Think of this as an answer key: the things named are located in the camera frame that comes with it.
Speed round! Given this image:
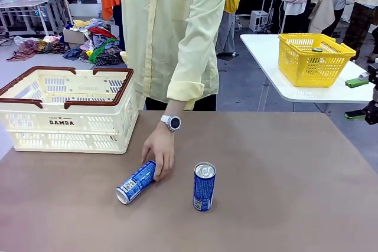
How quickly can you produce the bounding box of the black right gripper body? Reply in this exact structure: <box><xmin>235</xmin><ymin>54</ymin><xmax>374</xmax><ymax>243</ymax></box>
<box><xmin>364</xmin><ymin>63</ymin><xmax>378</xmax><ymax>126</ymax></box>

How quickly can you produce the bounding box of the blue Pocari Sweat can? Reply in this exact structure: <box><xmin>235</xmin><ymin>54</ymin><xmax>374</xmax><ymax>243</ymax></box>
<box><xmin>193</xmin><ymin>162</ymin><xmax>217</xmax><ymax>213</ymax></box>
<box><xmin>115</xmin><ymin>159</ymin><xmax>157</xmax><ymax>205</ymax></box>

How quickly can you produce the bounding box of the person's left forearm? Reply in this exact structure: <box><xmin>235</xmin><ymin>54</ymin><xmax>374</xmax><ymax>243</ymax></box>
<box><xmin>161</xmin><ymin>97</ymin><xmax>186</xmax><ymax>122</ymax></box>

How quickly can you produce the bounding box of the yellow plastic basket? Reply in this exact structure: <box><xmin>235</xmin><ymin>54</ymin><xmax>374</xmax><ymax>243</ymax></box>
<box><xmin>278</xmin><ymin>32</ymin><xmax>357</xmax><ymax>88</ymax></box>

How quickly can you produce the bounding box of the cream plastic shopping basket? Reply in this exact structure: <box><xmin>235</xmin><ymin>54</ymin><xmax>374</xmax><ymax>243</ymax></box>
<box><xmin>0</xmin><ymin>66</ymin><xmax>139</xmax><ymax>155</ymax></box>

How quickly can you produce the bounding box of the person's left hand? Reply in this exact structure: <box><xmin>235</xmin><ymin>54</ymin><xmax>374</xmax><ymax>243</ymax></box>
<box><xmin>141</xmin><ymin>122</ymin><xmax>177</xmax><ymax>182</ymax></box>

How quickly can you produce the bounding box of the white side table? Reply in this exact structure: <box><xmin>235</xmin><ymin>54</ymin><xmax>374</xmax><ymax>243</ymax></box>
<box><xmin>239</xmin><ymin>33</ymin><xmax>377</xmax><ymax>113</ymax></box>

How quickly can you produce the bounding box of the person in camouflage trousers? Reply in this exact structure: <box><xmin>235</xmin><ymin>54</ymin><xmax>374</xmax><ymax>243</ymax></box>
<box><xmin>342</xmin><ymin>0</ymin><xmax>378</xmax><ymax>58</ymax></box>

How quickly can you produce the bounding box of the white computer case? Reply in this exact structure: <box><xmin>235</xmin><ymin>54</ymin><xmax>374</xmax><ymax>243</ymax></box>
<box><xmin>249</xmin><ymin>9</ymin><xmax>270</xmax><ymax>33</ymax></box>

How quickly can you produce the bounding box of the white wrist watch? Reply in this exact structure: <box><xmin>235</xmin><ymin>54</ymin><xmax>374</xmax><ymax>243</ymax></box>
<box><xmin>160</xmin><ymin>114</ymin><xmax>181</xmax><ymax>132</ymax></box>

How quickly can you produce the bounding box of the person in yellow shirt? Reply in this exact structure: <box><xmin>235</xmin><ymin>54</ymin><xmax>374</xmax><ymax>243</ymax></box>
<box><xmin>120</xmin><ymin>0</ymin><xmax>246</xmax><ymax>112</ymax></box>

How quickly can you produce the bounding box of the dark plaid cloth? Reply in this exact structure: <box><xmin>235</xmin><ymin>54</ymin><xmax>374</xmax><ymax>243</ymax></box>
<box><xmin>94</xmin><ymin>47</ymin><xmax>126</xmax><ymax>67</ymax></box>

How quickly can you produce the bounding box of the green cloth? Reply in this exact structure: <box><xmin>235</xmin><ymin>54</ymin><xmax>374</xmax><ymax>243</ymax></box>
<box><xmin>88</xmin><ymin>38</ymin><xmax>119</xmax><ymax>64</ymax></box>

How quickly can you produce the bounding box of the red cloth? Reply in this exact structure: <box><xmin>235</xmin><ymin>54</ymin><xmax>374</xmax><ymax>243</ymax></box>
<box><xmin>88</xmin><ymin>27</ymin><xmax>118</xmax><ymax>40</ymax></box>

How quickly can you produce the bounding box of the yellow cloth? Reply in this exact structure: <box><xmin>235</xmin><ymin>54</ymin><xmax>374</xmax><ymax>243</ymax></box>
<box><xmin>73</xmin><ymin>18</ymin><xmax>96</xmax><ymax>29</ymax></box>

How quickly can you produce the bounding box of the cardboard box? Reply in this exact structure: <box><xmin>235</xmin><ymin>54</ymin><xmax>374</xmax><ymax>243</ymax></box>
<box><xmin>62</xmin><ymin>27</ymin><xmax>89</xmax><ymax>49</ymax></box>

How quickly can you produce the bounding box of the patterned pink cloth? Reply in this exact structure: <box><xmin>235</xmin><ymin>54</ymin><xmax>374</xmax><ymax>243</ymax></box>
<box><xmin>7</xmin><ymin>39</ymin><xmax>40</xmax><ymax>61</ymax></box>

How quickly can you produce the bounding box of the grey workshop table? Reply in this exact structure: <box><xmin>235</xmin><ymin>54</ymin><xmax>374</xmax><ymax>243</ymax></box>
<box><xmin>0</xmin><ymin>0</ymin><xmax>50</xmax><ymax>37</ymax></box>

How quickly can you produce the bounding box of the brown basket handle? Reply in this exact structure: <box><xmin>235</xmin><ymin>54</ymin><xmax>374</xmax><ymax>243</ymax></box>
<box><xmin>0</xmin><ymin>66</ymin><xmax>77</xmax><ymax>110</ymax></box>
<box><xmin>64</xmin><ymin>68</ymin><xmax>135</xmax><ymax>110</ymax></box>

